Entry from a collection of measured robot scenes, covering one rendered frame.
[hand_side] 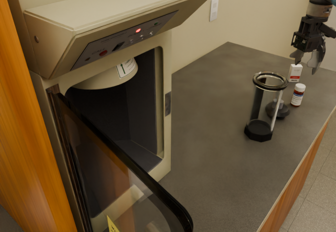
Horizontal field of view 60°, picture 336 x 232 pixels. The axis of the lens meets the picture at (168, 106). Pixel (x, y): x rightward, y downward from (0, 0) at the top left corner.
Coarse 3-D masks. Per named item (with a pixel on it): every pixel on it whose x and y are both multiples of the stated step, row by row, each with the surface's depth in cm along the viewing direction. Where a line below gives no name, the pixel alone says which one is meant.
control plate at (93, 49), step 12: (144, 24) 45; (156, 24) 50; (108, 36) 40; (120, 36) 44; (132, 36) 48; (144, 36) 53; (84, 48) 39; (96, 48) 42; (108, 48) 46; (120, 48) 50
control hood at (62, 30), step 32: (64, 0) 42; (96, 0) 42; (128, 0) 42; (160, 0) 43; (192, 0) 50; (32, 32) 39; (64, 32) 34; (96, 32) 36; (160, 32) 58; (64, 64) 40
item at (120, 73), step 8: (120, 64) 61; (128, 64) 63; (136, 64) 67; (104, 72) 59; (112, 72) 60; (120, 72) 61; (128, 72) 62; (88, 80) 59; (96, 80) 59; (104, 80) 59; (112, 80) 60; (120, 80) 61; (80, 88) 59; (88, 88) 59; (96, 88) 59
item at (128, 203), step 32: (64, 128) 47; (96, 128) 37; (96, 160) 40; (128, 160) 32; (96, 192) 47; (128, 192) 35; (160, 192) 29; (96, 224) 56; (128, 224) 40; (160, 224) 31
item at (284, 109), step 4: (280, 100) 112; (280, 104) 111; (284, 104) 115; (280, 108) 112; (284, 108) 113; (280, 112) 111; (284, 112) 111; (288, 112) 112; (276, 116) 112; (280, 116) 111; (284, 116) 112
